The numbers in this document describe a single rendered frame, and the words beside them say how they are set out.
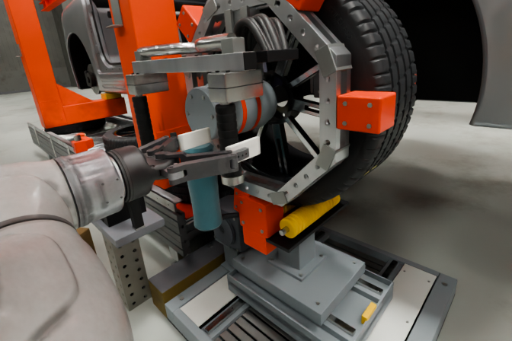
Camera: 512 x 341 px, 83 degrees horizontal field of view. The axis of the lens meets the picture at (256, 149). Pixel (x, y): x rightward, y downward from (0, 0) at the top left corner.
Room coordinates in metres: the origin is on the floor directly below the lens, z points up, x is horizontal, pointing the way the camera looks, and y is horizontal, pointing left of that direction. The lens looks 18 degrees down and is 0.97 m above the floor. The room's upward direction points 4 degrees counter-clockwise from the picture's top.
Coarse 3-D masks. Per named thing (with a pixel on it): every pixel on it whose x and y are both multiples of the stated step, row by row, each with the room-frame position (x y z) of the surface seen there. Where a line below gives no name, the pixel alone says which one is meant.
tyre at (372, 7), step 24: (336, 0) 0.68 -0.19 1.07; (360, 0) 0.71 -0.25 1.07; (336, 24) 0.68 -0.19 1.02; (360, 24) 0.64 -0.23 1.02; (384, 24) 0.70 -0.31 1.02; (360, 48) 0.64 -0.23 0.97; (384, 48) 0.65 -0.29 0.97; (408, 48) 0.75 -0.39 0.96; (360, 72) 0.63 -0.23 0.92; (384, 72) 0.63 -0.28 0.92; (408, 72) 0.72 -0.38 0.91; (408, 96) 0.71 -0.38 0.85; (408, 120) 0.75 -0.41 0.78; (360, 144) 0.63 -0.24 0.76; (384, 144) 0.66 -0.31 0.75; (336, 168) 0.67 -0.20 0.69; (360, 168) 0.64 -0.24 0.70; (312, 192) 0.72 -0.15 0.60; (336, 192) 0.68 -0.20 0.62
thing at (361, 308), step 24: (240, 288) 0.88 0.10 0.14; (264, 288) 0.87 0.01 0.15; (360, 288) 0.82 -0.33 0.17; (384, 288) 0.83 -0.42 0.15; (264, 312) 0.80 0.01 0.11; (288, 312) 0.76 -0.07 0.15; (336, 312) 0.75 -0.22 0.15; (360, 312) 0.74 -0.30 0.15; (312, 336) 0.66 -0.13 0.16; (336, 336) 0.66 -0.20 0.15; (360, 336) 0.65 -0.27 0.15
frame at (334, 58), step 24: (216, 0) 0.83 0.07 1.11; (240, 0) 0.77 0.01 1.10; (264, 0) 0.71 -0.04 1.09; (216, 24) 0.90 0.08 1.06; (288, 24) 0.67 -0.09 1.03; (312, 24) 0.64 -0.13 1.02; (312, 48) 0.62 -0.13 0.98; (336, 48) 0.61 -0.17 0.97; (192, 72) 0.94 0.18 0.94; (336, 72) 0.59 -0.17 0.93; (336, 96) 0.59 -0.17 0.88; (336, 120) 0.59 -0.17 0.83; (216, 144) 0.95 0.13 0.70; (336, 144) 0.59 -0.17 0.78; (312, 168) 0.63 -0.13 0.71; (264, 192) 0.74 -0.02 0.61; (288, 192) 0.68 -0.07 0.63
